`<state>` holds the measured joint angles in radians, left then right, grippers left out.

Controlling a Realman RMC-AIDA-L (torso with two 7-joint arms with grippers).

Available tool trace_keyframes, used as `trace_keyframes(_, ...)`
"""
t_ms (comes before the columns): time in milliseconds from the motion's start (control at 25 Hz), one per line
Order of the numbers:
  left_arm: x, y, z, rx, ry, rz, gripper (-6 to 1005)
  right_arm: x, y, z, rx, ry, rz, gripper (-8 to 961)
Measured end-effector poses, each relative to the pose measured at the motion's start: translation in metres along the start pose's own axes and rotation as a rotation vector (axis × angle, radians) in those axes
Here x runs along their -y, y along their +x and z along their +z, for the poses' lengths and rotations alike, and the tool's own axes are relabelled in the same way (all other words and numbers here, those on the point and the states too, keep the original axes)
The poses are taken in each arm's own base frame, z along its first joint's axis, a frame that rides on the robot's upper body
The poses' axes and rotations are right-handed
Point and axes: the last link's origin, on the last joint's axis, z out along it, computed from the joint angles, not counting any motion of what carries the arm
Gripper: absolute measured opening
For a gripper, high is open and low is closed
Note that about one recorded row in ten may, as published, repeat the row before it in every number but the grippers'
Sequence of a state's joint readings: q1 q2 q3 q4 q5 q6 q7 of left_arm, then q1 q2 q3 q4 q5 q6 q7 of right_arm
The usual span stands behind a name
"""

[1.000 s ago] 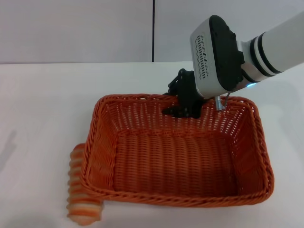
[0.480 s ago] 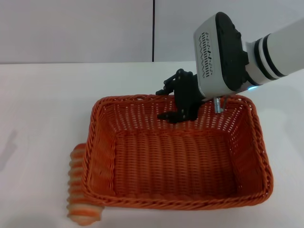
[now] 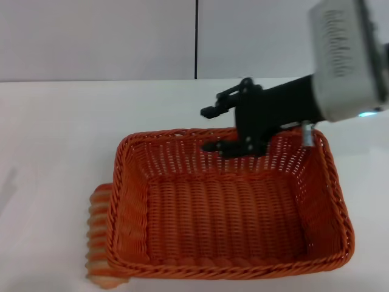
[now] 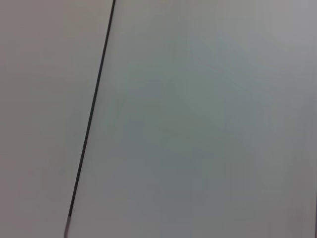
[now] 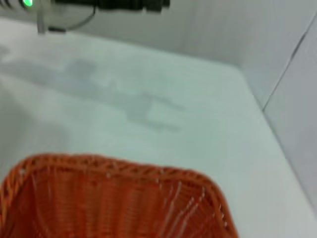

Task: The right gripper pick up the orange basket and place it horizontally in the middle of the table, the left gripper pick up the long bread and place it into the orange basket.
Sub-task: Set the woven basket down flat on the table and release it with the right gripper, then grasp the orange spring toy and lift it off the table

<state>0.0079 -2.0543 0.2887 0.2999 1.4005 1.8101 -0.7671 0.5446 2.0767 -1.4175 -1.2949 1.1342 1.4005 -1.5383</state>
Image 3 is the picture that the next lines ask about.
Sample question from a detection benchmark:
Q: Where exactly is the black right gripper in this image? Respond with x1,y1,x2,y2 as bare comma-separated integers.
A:
200,74,323,158

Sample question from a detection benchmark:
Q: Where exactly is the orange woven plastic basket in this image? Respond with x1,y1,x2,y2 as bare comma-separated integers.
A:
105,127,356,282

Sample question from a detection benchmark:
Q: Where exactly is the orange white striped bread roll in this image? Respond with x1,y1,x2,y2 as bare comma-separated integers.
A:
86,182,131,288

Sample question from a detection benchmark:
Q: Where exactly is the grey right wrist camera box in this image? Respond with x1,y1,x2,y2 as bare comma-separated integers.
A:
308,0,389,123

